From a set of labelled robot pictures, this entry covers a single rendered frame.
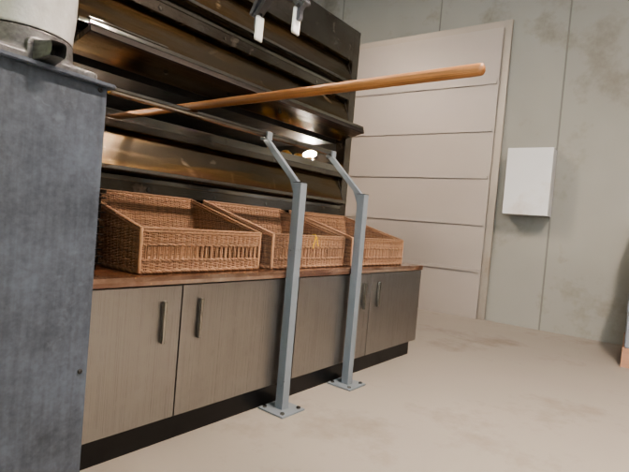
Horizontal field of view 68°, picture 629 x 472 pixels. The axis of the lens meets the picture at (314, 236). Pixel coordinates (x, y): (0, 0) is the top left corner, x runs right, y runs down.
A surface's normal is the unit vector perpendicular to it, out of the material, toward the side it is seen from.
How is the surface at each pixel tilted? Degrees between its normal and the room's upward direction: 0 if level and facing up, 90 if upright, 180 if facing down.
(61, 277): 90
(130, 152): 70
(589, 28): 90
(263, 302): 90
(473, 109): 90
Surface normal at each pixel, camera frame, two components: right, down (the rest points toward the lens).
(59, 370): 0.82, 0.09
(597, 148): -0.57, -0.03
